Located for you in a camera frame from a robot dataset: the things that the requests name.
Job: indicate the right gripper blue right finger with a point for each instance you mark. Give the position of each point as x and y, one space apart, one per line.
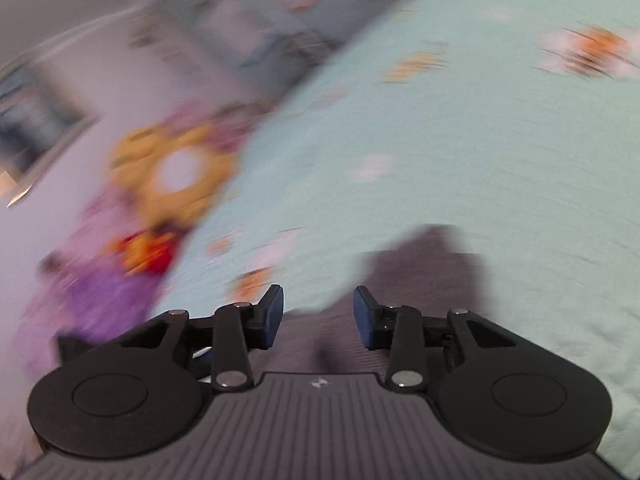
398 330

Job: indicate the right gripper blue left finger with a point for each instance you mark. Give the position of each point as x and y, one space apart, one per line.
238 330

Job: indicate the dark grey sweater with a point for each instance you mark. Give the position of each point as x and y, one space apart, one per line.
390 304

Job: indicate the red plush toy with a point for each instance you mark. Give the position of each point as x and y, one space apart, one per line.
145 252

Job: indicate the yellow plush toy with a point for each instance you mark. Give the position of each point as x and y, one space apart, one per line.
173 178

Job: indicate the teal quilted bee bedspread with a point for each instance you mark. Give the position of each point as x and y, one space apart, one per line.
474 154

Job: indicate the grey sliding door wardrobe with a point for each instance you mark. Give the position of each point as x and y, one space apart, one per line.
272 43

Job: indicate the framed wall picture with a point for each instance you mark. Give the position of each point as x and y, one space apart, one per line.
41 117

